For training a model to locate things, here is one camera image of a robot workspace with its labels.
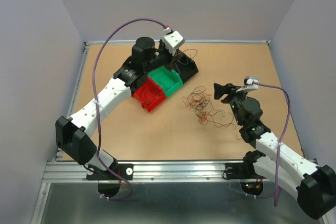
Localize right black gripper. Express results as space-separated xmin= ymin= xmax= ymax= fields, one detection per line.
xmin=214 ymin=81 xmax=250 ymax=125

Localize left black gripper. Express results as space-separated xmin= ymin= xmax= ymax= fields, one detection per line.
xmin=144 ymin=39 xmax=182 ymax=73

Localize orange wire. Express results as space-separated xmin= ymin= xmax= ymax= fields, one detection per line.
xmin=182 ymin=86 xmax=244 ymax=141

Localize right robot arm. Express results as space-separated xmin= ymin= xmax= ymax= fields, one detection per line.
xmin=214 ymin=77 xmax=335 ymax=220

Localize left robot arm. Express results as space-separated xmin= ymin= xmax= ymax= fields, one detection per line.
xmin=55 ymin=31 xmax=185 ymax=179

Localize green plastic bin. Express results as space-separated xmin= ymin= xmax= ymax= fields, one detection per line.
xmin=149 ymin=67 xmax=183 ymax=97

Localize black plastic bin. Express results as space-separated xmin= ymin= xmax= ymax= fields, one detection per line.
xmin=173 ymin=54 xmax=198 ymax=83

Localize red plastic bin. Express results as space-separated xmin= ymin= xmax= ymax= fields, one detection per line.
xmin=132 ymin=77 xmax=166 ymax=113

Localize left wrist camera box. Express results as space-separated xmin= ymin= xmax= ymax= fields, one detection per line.
xmin=161 ymin=27 xmax=185 ymax=56

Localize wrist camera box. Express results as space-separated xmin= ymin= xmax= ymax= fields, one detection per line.
xmin=161 ymin=27 xmax=185 ymax=56
xmin=236 ymin=76 xmax=259 ymax=93

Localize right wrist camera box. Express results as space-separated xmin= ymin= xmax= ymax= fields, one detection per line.
xmin=236 ymin=76 xmax=259 ymax=93

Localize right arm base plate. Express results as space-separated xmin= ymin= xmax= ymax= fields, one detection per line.
xmin=222 ymin=162 xmax=258 ymax=180

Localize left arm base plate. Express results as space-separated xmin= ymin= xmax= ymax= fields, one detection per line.
xmin=86 ymin=163 xmax=133 ymax=180

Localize aluminium mounting rail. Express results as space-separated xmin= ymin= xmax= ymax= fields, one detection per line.
xmin=42 ymin=157 xmax=275 ymax=183

